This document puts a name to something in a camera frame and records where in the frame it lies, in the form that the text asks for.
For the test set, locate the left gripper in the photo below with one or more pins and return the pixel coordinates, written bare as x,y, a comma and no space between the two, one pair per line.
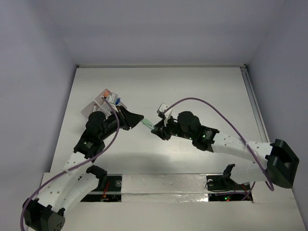
123,120

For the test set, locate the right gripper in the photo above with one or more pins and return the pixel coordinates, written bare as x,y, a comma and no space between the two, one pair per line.
162,131

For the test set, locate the green plastic tool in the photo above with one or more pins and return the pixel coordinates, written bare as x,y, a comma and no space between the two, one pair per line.
146,122

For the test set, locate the clear green pen cap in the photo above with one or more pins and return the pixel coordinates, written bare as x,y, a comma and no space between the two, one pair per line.
152,127

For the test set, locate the small spray bottle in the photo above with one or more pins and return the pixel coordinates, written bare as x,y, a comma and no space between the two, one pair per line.
118,101

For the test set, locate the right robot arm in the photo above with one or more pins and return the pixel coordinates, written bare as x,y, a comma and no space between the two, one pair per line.
273,161

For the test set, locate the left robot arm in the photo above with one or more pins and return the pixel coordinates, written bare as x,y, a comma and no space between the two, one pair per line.
47,208

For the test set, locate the white compartment organizer tray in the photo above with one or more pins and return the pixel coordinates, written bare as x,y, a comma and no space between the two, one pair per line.
102,106

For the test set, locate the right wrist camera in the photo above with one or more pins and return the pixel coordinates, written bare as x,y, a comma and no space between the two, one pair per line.
165,112

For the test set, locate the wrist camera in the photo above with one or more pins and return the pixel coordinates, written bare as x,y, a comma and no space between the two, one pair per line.
165,112
111,98

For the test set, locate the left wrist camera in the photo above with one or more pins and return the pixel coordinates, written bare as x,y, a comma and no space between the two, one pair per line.
111,98

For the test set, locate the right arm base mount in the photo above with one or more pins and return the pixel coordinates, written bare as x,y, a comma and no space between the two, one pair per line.
221,188

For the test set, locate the aluminium rail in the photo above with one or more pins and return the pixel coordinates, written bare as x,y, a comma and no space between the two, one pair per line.
257,115

